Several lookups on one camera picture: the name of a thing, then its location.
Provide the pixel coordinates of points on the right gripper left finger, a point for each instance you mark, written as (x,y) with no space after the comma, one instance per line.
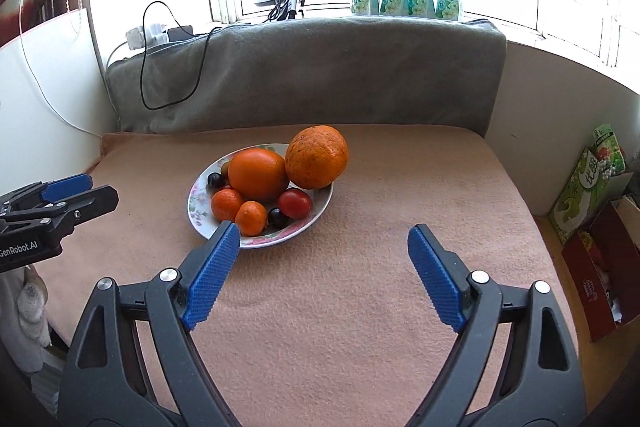
(105,381)

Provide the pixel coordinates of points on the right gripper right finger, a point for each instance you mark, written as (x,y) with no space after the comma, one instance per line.
(540,381)

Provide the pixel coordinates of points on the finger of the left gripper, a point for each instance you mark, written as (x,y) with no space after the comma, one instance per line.
(39,194)
(60,217)

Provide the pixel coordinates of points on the dark purple grape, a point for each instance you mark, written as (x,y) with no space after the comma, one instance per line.
(277,219)
(215,181)

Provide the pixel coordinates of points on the small tangerine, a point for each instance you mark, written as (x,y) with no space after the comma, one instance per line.
(251,218)
(226,203)

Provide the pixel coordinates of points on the large smooth orange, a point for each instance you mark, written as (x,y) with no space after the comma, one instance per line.
(258,174)

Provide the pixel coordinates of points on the large red tomato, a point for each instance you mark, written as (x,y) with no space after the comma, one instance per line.
(295,204)

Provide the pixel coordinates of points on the speckled rough orange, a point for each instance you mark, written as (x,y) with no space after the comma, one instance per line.
(316,157)

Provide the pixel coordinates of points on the stemmed brown longan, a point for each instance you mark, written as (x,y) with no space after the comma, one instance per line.
(224,169)

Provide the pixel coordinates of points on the white gloved left hand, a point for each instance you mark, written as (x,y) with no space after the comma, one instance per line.
(24,327)

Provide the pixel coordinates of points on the white cabinet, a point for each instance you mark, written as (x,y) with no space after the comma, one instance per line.
(54,107)

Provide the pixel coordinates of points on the red cardboard box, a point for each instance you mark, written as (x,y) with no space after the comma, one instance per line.
(603,261)

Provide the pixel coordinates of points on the floral white plate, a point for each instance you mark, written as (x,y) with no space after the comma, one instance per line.
(204,222)

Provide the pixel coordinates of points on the white power strip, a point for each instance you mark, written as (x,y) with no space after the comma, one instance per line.
(156,35)

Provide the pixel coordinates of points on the peach table cloth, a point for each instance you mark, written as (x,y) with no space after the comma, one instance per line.
(334,327)

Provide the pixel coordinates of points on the green carton box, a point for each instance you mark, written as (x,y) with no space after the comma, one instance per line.
(601,173)

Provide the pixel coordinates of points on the grey blanket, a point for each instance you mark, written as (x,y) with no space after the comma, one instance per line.
(354,70)

